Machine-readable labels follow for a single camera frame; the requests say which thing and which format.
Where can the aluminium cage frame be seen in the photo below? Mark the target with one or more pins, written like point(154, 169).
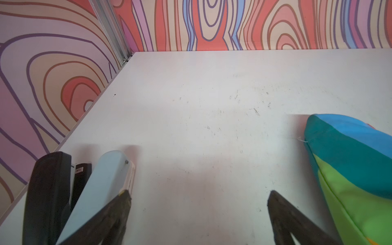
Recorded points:
point(106, 15)

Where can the rainbow kids hooded jacket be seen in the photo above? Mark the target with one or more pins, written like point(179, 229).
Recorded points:
point(352, 162)

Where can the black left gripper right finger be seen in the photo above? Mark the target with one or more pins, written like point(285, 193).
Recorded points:
point(288, 222)

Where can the black stapler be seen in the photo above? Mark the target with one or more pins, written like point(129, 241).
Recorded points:
point(54, 189)

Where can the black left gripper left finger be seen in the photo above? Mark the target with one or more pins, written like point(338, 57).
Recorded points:
point(107, 227)

